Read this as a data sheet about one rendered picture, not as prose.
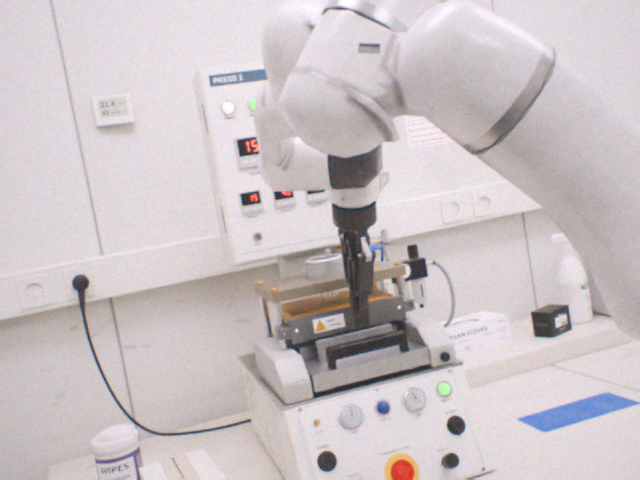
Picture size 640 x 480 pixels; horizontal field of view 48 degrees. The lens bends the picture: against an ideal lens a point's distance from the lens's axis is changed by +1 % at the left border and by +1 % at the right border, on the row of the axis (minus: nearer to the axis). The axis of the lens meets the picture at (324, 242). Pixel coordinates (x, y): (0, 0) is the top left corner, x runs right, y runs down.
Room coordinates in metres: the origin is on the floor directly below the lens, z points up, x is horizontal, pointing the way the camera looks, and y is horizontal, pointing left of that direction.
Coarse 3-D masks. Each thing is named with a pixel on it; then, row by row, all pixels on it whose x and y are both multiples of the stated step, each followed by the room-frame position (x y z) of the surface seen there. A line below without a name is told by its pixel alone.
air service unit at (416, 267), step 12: (408, 252) 1.62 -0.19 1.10; (408, 264) 1.60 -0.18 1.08; (420, 264) 1.60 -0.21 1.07; (432, 264) 1.63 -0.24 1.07; (408, 276) 1.59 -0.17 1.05; (420, 276) 1.60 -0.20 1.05; (396, 288) 1.60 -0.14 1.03; (408, 288) 1.60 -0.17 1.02; (420, 288) 1.60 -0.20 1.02; (420, 300) 1.60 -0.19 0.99
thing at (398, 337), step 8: (376, 336) 1.25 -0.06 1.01; (384, 336) 1.25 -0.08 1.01; (392, 336) 1.25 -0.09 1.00; (400, 336) 1.25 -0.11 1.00; (336, 344) 1.24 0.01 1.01; (344, 344) 1.23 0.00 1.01; (352, 344) 1.23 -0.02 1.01; (360, 344) 1.23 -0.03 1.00; (368, 344) 1.24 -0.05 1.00; (376, 344) 1.24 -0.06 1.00; (384, 344) 1.25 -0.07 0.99; (392, 344) 1.25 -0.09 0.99; (400, 344) 1.26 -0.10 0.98; (328, 352) 1.22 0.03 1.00; (336, 352) 1.22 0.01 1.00; (344, 352) 1.23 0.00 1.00; (352, 352) 1.23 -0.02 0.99; (360, 352) 1.23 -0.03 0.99; (368, 352) 1.24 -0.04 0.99; (328, 360) 1.22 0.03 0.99; (336, 368) 1.22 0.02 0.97
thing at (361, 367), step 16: (336, 336) 1.30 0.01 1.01; (352, 336) 1.30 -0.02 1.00; (368, 336) 1.31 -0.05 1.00; (320, 352) 1.29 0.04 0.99; (384, 352) 1.28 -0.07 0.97; (400, 352) 1.26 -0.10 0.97; (416, 352) 1.26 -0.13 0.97; (320, 368) 1.25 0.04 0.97; (352, 368) 1.23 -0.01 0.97; (368, 368) 1.24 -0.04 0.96; (384, 368) 1.24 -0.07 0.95; (400, 368) 1.25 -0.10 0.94; (320, 384) 1.21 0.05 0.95; (336, 384) 1.22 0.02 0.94
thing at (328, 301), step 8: (320, 296) 1.49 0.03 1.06; (328, 296) 1.41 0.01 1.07; (336, 296) 1.41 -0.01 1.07; (344, 296) 1.44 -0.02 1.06; (368, 296) 1.39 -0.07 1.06; (376, 296) 1.37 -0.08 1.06; (384, 296) 1.37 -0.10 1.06; (288, 304) 1.46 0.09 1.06; (296, 304) 1.44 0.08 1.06; (304, 304) 1.42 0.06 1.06; (312, 304) 1.41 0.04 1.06; (320, 304) 1.39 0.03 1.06; (328, 304) 1.37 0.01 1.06; (336, 304) 1.36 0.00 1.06; (344, 304) 1.35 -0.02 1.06; (288, 312) 1.36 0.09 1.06; (296, 312) 1.35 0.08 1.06; (304, 312) 1.33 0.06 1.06; (312, 312) 1.33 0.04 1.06
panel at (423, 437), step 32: (416, 384) 1.25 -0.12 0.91; (448, 384) 1.25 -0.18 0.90; (320, 416) 1.19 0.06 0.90; (384, 416) 1.21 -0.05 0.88; (416, 416) 1.22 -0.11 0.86; (448, 416) 1.23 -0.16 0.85; (320, 448) 1.17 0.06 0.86; (352, 448) 1.18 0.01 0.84; (384, 448) 1.19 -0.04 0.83; (416, 448) 1.20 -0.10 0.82; (448, 448) 1.20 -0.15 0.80; (480, 448) 1.21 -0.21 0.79
